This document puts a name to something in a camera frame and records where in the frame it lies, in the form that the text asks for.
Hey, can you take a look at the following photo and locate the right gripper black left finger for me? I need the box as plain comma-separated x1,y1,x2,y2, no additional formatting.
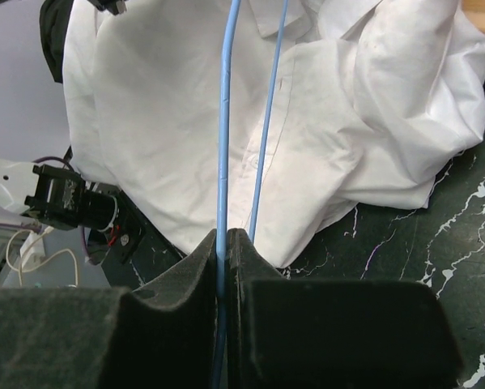
0,232,216,388

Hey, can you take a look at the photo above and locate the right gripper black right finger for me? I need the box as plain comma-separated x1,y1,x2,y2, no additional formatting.
225,229,463,388

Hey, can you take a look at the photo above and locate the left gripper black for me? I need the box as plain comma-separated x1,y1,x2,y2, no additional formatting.
90,0,126,16

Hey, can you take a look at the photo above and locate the blue wire hanger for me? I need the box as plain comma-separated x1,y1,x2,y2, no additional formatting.
211,0,288,388

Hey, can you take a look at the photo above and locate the white shirt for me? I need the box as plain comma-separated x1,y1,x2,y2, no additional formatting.
63,1,485,267

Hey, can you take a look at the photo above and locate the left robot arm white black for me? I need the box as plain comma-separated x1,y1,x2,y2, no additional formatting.
0,1,122,231

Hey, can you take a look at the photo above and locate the black garment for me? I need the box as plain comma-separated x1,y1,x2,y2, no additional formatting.
39,0,74,84

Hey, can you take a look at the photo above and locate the beige coiled cable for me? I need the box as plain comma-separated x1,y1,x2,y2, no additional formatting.
6,226,81,288

